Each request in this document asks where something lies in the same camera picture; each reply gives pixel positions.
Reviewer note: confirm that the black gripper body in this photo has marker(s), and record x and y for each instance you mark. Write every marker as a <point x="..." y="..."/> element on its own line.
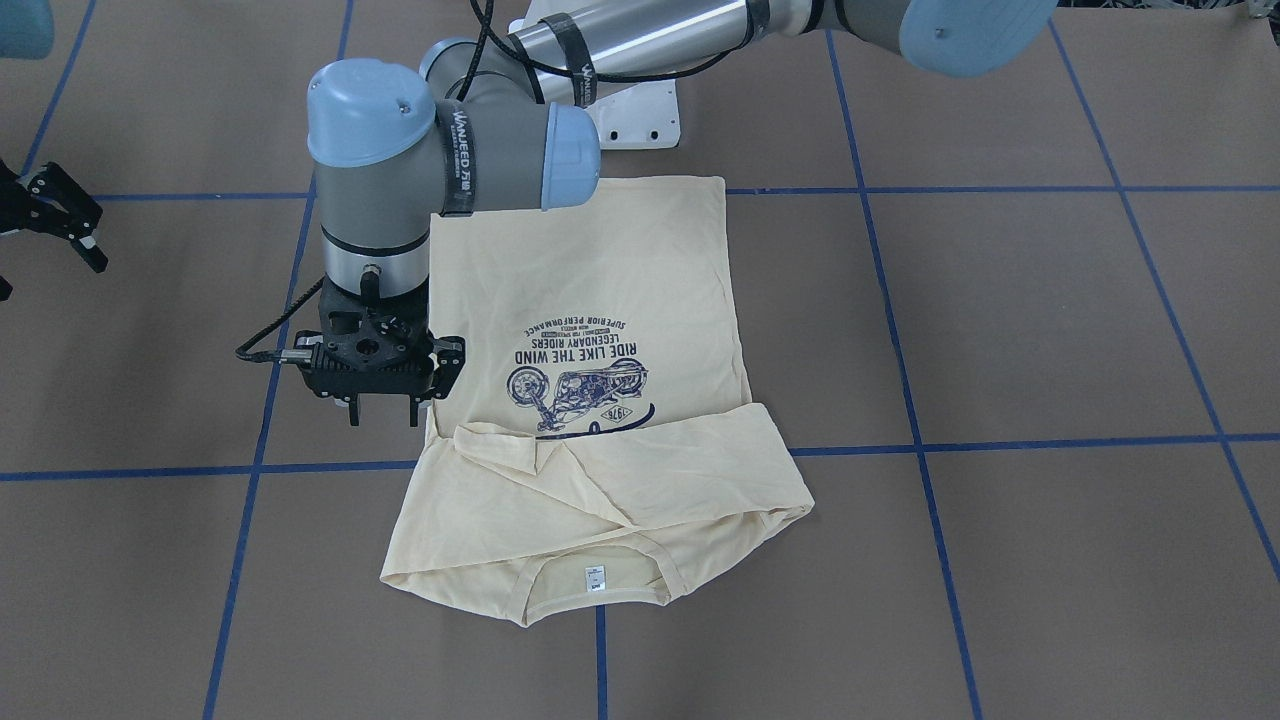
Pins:
<point x="447" y="357"/>
<point x="48" y="208"/>

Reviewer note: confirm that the cream long sleeve t-shirt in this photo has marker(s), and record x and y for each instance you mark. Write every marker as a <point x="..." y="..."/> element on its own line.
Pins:
<point x="601" y="444"/>

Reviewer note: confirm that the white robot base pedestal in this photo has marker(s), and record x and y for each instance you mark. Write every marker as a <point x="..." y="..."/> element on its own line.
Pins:
<point x="640" y="115"/>

